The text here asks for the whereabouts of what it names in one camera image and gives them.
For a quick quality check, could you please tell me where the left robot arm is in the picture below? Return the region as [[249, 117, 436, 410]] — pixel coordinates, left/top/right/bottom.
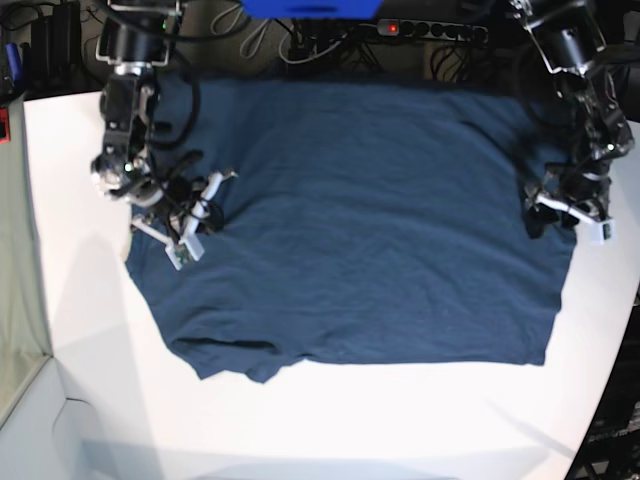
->
[[511, 1, 635, 245]]

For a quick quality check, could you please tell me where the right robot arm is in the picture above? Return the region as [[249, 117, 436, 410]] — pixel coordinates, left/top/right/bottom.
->
[[91, 1, 237, 270]]

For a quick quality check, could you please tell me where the dark blue t-shirt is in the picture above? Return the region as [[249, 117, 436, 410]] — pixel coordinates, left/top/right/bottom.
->
[[126, 78, 576, 382]]

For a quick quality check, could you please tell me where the blue cylinder at left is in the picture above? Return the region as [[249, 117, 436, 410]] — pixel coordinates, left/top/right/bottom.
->
[[5, 42, 23, 85]]

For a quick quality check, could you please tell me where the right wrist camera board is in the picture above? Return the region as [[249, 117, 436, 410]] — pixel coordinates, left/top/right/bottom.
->
[[165, 238, 204, 271]]

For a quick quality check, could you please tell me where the blue overhead box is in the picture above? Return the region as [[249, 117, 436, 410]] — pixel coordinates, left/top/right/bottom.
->
[[241, 0, 382, 19]]

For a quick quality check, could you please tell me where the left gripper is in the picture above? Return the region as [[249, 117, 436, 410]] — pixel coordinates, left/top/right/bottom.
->
[[523, 159, 613, 238]]

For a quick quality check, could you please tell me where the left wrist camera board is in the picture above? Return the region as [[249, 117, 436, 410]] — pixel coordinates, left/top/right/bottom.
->
[[588, 218, 616, 245]]

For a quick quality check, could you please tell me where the red box at left edge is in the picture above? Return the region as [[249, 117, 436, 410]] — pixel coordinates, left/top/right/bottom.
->
[[0, 107, 11, 144]]

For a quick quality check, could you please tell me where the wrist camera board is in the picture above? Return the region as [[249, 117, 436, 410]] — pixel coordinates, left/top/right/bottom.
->
[[588, 218, 616, 245], [165, 238, 204, 271]]

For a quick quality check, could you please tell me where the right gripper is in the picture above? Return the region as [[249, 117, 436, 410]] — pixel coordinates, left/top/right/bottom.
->
[[131, 169, 238, 252]]

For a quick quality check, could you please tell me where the black power strip red light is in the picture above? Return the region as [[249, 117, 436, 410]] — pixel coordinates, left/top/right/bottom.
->
[[376, 19, 489, 45]]

